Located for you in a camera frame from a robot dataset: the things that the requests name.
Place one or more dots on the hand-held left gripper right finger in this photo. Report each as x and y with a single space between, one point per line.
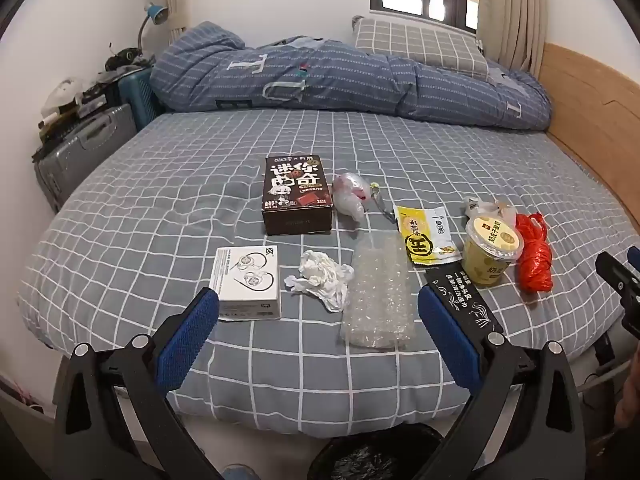
445 330

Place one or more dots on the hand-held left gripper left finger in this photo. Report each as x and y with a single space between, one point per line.
192 330

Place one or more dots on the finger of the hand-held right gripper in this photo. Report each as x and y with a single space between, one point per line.
617 275

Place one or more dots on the clear bubble wrap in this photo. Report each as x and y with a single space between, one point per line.
375 295

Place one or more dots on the red plastic bag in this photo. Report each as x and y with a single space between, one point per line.
535 265

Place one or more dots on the white bag with paper tag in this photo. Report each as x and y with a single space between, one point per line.
495 207

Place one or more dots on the black trash bin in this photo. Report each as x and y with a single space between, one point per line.
370 460

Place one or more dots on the clear plastic bag pink contents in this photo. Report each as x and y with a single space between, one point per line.
350 195

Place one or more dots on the black wipe packet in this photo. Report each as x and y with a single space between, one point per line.
465 300

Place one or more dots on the white earphone box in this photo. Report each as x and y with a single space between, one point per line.
247 280

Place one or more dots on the yellow pudding cup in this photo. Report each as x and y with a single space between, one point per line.
487 260

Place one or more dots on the yellow white snack wrapper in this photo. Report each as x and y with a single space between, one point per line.
420 240

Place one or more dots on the crumpled white tissue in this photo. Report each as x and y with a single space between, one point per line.
320 272

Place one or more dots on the grey checkered bed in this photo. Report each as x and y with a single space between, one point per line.
200 185

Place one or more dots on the blue slipper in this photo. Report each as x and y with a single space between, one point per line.
240 474

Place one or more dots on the wooden headboard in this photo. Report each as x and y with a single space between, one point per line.
590 110

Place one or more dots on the dark brown chocolate box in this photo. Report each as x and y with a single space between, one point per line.
297 185

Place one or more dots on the grey suitcase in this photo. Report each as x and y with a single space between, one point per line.
85 150

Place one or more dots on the teal plastic crate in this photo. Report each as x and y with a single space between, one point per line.
140 100

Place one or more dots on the clutter pile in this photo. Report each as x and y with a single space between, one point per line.
65 95

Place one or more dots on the blue striped quilt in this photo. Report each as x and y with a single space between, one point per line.
325 75

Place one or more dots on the grey checkered pillow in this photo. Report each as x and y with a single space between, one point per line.
415 42

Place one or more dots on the blue desk lamp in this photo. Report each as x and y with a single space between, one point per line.
157 12

